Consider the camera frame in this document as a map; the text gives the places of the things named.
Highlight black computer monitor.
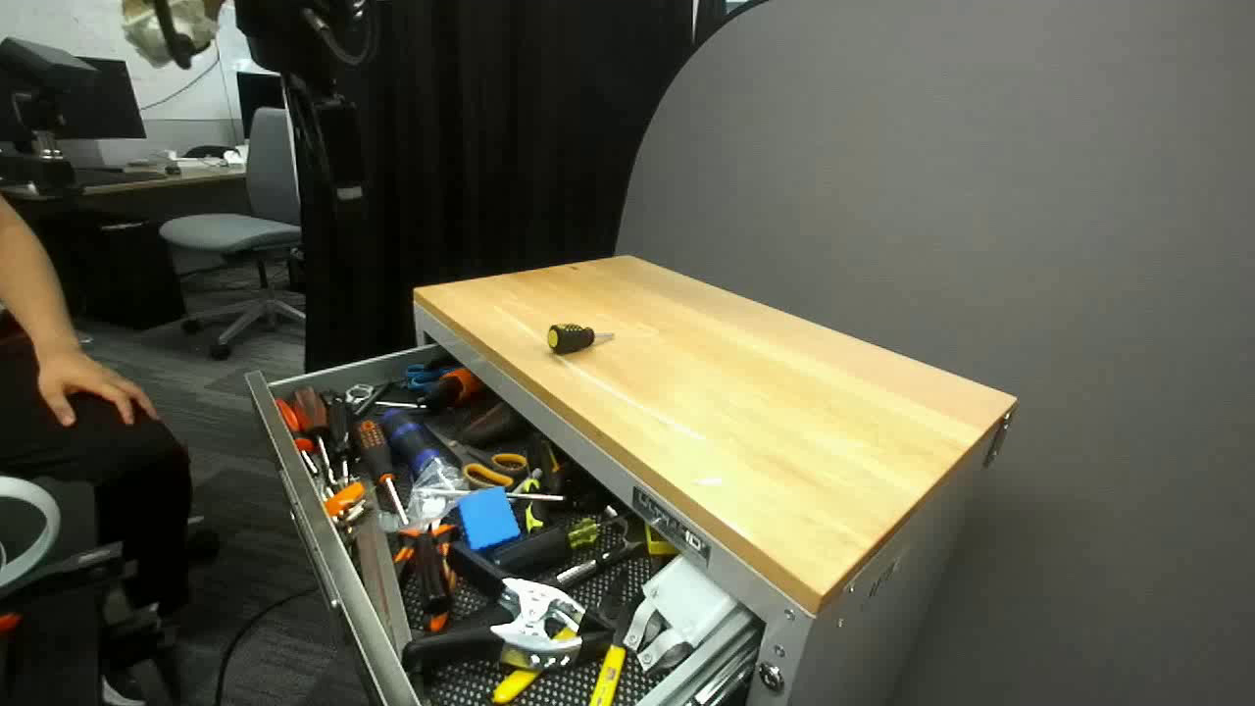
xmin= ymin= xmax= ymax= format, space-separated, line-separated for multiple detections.
xmin=0 ymin=37 xmax=144 ymax=145

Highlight seated person's hand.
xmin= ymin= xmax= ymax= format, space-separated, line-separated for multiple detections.
xmin=36 ymin=345 xmax=155 ymax=427

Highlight blue handled screwdriver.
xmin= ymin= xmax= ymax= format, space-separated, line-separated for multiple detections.
xmin=381 ymin=411 xmax=459 ymax=488

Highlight orange handled pliers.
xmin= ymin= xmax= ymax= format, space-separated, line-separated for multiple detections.
xmin=393 ymin=520 xmax=454 ymax=636

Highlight seated person's forearm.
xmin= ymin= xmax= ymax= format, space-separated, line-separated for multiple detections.
xmin=0 ymin=194 xmax=80 ymax=354

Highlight grey round partition panel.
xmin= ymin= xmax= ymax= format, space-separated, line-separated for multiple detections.
xmin=620 ymin=0 xmax=1255 ymax=706

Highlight grey office chair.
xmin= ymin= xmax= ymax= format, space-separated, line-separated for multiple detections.
xmin=163 ymin=105 xmax=305 ymax=359

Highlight black curtain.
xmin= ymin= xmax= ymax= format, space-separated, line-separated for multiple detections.
xmin=233 ymin=0 xmax=739 ymax=373

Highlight blue block in drawer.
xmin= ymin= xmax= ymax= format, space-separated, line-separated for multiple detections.
xmin=454 ymin=485 xmax=523 ymax=547

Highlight black yellow stubby screwdriver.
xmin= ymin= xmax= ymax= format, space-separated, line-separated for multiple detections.
xmin=547 ymin=320 xmax=598 ymax=358

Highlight dark office desk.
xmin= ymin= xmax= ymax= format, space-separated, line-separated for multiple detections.
xmin=8 ymin=171 xmax=246 ymax=329

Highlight grey metal tool cabinet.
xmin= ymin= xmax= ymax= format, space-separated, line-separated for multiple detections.
xmin=412 ymin=254 xmax=1017 ymax=706

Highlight orange handled screwdriver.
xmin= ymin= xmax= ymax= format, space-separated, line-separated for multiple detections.
xmin=352 ymin=417 xmax=407 ymax=525

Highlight white spring clamp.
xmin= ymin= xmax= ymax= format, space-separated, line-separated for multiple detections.
xmin=496 ymin=576 xmax=586 ymax=653

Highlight grey tool drawer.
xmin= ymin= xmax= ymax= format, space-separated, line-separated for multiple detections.
xmin=246 ymin=347 xmax=757 ymax=706

